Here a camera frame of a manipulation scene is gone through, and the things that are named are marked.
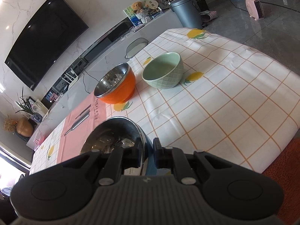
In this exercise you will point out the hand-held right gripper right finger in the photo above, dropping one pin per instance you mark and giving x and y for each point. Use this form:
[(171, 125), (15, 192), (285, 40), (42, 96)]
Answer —
[(159, 157)]

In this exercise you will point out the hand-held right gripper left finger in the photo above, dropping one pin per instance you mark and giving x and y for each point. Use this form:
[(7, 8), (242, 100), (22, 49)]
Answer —
[(133, 155)]

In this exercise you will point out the blue steel bowl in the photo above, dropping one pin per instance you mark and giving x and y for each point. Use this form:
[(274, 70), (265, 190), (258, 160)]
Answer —
[(112, 133)]

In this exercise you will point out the orange steel bowl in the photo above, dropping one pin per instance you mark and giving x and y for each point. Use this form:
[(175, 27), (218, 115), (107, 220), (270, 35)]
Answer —
[(119, 94)]

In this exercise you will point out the pink placemat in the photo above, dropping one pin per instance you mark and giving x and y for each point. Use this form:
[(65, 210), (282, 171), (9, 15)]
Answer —
[(72, 140)]

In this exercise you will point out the green ceramic bowl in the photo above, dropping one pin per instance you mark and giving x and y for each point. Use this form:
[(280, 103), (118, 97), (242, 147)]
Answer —
[(164, 80)]

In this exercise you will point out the checked lemon tablecloth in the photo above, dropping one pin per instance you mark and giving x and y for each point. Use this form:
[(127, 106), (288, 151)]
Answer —
[(222, 110)]

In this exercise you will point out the white router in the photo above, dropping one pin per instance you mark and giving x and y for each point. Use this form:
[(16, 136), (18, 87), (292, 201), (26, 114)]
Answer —
[(73, 76)]

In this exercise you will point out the dark vase with plant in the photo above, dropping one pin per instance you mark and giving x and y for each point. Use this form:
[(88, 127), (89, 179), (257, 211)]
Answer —
[(37, 117)]

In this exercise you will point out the picture card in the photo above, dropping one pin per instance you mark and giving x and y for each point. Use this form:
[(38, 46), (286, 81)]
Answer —
[(40, 107)]

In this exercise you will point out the grey stool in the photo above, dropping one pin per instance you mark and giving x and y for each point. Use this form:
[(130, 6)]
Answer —
[(137, 46)]

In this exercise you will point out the brown gourd vase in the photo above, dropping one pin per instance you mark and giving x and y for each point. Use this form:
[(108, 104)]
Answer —
[(24, 127)]

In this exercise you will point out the flat white device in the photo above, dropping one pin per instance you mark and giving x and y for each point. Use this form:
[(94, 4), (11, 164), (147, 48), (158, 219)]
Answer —
[(137, 28)]

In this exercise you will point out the dried flower bunch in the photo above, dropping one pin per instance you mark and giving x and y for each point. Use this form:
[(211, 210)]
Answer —
[(9, 124)]

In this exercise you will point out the orange rug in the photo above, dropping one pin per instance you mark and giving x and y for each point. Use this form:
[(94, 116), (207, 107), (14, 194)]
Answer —
[(288, 168)]

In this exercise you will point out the white knit basket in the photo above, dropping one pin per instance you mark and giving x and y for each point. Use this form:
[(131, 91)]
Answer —
[(143, 16)]

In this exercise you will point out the painted canvas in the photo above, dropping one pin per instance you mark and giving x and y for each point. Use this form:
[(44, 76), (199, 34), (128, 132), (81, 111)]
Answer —
[(129, 16)]

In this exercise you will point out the grey trash can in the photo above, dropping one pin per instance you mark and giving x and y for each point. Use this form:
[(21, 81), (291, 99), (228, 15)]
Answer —
[(187, 14)]

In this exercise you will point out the teddy bear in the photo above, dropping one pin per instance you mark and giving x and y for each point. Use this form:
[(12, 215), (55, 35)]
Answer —
[(136, 6)]

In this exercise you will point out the round paper fan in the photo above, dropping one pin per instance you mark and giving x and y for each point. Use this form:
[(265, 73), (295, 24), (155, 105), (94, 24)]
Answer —
[(151, 4)]

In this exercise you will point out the blue white decorative plate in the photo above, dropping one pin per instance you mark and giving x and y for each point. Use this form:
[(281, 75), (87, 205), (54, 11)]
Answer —
[(162, 3)]

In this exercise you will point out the pink heater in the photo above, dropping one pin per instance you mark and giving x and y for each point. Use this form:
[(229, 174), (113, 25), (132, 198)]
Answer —
[(254, 8)]

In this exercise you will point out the wall television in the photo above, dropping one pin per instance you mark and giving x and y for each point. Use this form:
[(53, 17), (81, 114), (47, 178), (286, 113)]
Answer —
[(44, 35)]

